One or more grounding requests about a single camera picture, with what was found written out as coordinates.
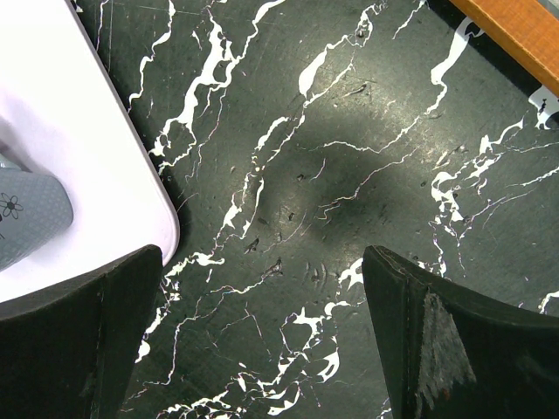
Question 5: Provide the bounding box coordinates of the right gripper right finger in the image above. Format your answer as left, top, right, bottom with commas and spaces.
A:
362, 245, 558, 418

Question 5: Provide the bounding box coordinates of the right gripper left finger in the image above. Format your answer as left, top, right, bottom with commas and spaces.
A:
1, 245, 162, 418

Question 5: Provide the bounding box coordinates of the grey mug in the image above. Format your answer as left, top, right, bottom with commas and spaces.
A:
1, 156, 73, 270

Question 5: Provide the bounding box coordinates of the lavender plastic tray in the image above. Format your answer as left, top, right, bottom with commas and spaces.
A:
1, 1, 180, 301

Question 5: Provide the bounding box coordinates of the wooden shelf rack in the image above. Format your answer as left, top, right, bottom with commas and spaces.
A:
452, 0, 558, 94

